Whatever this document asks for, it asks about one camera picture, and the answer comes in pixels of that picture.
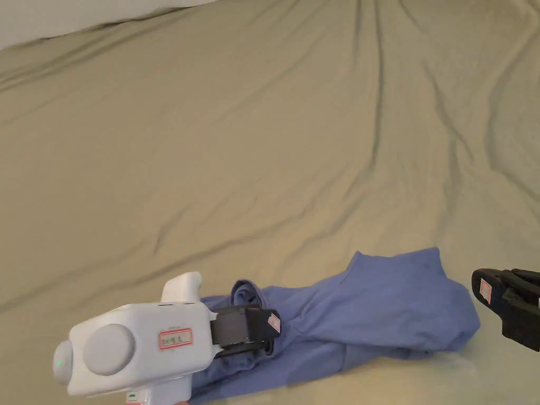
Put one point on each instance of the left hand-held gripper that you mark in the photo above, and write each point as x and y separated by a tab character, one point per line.
139	350

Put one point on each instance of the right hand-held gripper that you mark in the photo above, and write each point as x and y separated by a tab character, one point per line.
523	320

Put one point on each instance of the blue garment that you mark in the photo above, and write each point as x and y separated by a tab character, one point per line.
379	303

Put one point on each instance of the bed with beige sheet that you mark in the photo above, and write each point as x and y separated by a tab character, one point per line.
236	139

